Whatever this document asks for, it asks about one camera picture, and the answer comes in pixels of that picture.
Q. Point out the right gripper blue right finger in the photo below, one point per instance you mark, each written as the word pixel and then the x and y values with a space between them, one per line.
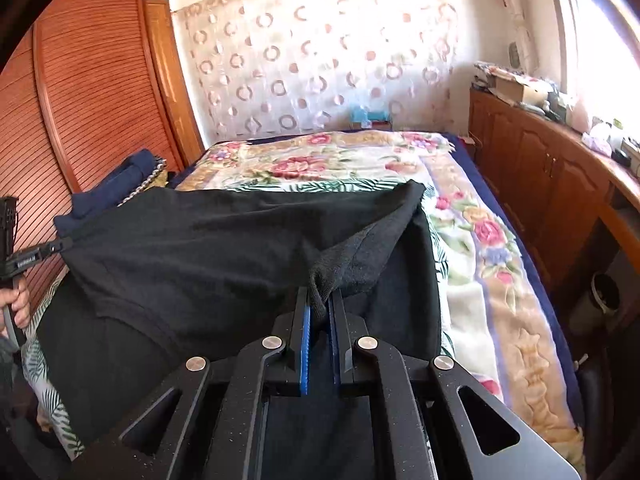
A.
pixel 433 419

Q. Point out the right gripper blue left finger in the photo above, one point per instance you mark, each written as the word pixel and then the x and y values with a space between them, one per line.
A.
pixel 208 420

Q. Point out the black Superman t-shirt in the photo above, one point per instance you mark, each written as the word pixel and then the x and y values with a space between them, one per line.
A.
pixel 173 274

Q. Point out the folded navy clothes stack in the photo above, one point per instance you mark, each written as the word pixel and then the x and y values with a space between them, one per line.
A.
pixel 111 191

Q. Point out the person's left hand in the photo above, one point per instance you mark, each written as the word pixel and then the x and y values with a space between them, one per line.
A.
pixel 17 298

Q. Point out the floral and leaf bedspread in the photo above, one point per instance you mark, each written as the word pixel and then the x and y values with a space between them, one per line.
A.
pixel 497 320

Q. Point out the wooden louvered wardrobe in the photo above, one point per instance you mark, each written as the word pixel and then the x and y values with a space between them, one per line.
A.
pixel 90 83

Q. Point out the long wooden cabinet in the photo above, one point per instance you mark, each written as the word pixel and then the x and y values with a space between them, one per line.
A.
pixel 573 208

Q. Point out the pink bottle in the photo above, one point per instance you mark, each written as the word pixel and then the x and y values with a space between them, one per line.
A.
pixel 579 117

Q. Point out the blue tissue box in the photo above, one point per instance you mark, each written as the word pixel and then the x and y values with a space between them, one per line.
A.
pixel 361 118

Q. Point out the circle patterned sheer curtain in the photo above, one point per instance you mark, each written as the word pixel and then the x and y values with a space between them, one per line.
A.
pixel 263 68

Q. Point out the cardboard box on cabinet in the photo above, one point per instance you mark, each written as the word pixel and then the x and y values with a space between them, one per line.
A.
pixel 529 92

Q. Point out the window with wooden frame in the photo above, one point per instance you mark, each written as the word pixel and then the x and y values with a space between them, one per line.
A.
pixel 600 69

